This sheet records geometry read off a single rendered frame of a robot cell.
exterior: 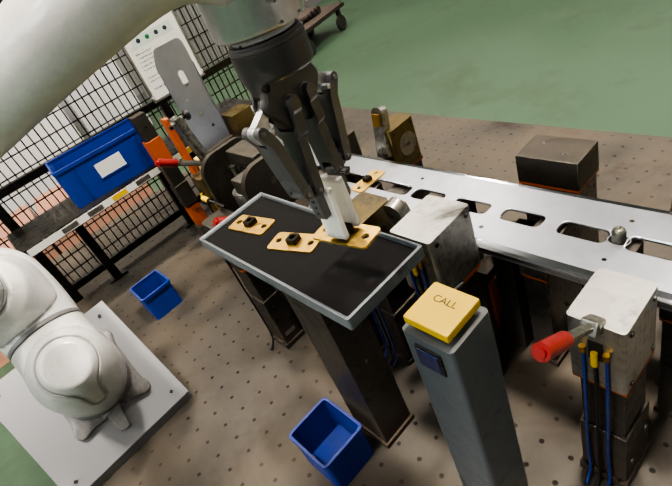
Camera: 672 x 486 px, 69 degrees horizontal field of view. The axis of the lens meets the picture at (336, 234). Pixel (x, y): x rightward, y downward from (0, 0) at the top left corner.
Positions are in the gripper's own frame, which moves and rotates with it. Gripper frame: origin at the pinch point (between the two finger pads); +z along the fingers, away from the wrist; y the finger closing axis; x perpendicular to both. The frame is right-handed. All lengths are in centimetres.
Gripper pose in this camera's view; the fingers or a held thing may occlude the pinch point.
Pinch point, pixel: (334, 206)
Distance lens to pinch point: 56.4
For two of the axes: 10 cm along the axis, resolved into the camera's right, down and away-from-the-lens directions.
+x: -7.6, -1.4, 6.4
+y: 5.7, -6.3, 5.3
